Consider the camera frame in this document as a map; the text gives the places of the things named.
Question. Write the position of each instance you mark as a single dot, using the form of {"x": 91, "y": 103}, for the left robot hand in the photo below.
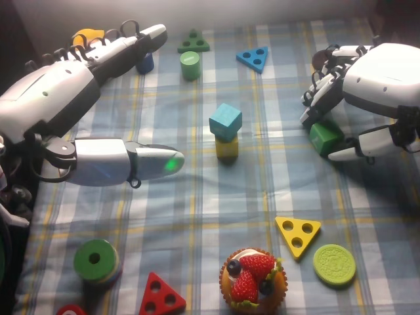
{"x": 377, "y": 82}

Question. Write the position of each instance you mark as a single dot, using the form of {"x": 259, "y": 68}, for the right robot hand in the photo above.
{"x": 49, "y": 95}

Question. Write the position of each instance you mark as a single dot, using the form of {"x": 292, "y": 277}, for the green toy cube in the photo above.
{"x": 325, "y": 139}

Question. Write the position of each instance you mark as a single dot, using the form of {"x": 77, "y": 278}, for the blue toy cube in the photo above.
{"x": 224, "y": 119}

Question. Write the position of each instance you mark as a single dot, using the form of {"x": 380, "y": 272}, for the brown round sandwich cookie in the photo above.
{"x": 317, "y": 60}

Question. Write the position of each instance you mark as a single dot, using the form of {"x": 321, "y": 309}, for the orange toy cupcake yellow cream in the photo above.
{"x": 88, "y": 35}

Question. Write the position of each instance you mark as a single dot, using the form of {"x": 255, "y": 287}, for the blue cylinder with letter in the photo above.
{"x": 146, "y": 64}

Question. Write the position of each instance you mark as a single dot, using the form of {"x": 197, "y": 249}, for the blue triangle block with holes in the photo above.
{"x": 244, "y": 59}

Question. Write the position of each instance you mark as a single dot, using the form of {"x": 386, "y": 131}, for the green toy cylinder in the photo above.
{"x": 190, "y": 67}

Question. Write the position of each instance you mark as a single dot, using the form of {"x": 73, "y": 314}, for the green triangle block with holes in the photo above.
{"x": 193, "y": 49}

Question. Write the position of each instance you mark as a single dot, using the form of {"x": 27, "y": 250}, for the yellow toy cube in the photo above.
{"x": 227, "y": 151}

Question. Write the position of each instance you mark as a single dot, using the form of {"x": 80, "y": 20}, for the yellow triangle block with holes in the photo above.
{"x": 283, "y": 233}

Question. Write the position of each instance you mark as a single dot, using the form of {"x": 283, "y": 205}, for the blue plaid tablecloth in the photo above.
{"x": 229, "y": 197}

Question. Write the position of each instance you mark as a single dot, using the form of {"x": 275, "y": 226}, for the green round sandwich cookie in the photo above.
{"x": 334, "y": 266}

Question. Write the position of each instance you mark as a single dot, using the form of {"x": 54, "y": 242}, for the red toy cylinder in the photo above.
{"x": 70, "y": 311}

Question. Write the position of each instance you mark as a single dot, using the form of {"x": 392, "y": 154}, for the red triangle block with holes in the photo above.
{"x": 149, "y": 295}

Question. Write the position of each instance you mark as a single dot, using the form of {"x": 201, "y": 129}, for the strawberry toy cupcake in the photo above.
{"x": 252, "y": 282}

